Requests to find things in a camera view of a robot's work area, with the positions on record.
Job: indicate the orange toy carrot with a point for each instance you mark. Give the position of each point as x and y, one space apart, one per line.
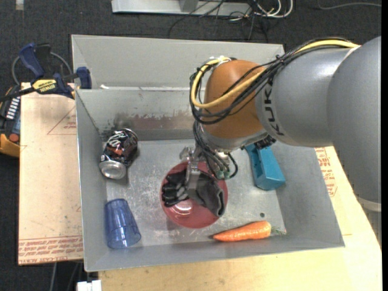
242 232

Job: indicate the clear blue plastic cup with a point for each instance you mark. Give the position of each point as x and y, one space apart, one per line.
120 225

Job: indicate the crushed black drink can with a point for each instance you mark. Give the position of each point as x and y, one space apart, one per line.
119 152

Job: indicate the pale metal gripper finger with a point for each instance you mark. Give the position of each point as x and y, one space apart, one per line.
192 177

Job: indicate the black glove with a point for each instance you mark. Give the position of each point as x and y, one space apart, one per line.
209 192

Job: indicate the blue plastic block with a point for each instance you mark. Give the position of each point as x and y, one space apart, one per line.
266 168

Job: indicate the red bowl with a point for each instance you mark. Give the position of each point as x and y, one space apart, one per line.
194 217

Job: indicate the grey metal bin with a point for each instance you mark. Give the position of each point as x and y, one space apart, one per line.
145 168

